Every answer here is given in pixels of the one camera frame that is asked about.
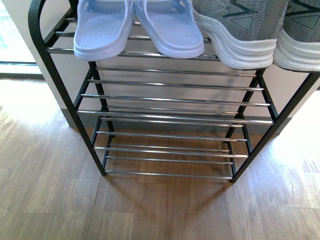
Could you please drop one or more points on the light blue slide slipper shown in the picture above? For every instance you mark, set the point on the light blue slide slipper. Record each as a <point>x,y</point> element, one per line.
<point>102,29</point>

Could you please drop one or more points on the grey knit sneaker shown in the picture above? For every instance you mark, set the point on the grey knit sneaker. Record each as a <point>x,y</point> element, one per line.
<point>243,32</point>
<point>298,44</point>

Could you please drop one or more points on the black metal shoe rack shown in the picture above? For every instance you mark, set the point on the black metal shoe rack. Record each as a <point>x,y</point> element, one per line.
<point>191,131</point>

